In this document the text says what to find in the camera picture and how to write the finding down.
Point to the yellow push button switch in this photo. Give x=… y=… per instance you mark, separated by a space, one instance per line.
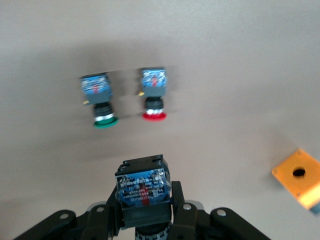
x=142 y=190

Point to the green push button switch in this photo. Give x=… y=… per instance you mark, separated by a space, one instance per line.
x=97 y=92

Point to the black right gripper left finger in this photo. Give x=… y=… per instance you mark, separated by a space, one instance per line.
x=110 y=217

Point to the red push button switch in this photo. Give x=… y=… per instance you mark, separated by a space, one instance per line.
x=153 y=86

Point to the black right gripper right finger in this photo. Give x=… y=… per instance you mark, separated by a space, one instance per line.
x=182 y=220

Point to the yellow button enclosure box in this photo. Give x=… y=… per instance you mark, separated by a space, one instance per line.
x=290 y=175

